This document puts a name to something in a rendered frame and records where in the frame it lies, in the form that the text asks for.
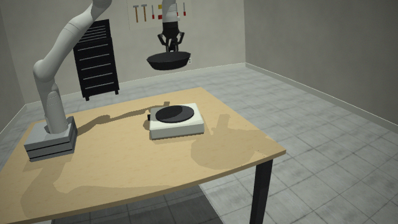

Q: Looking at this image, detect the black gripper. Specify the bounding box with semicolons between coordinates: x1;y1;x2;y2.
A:
157;21;185;52

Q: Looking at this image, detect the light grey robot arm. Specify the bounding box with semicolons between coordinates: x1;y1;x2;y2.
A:
33;0;180;134

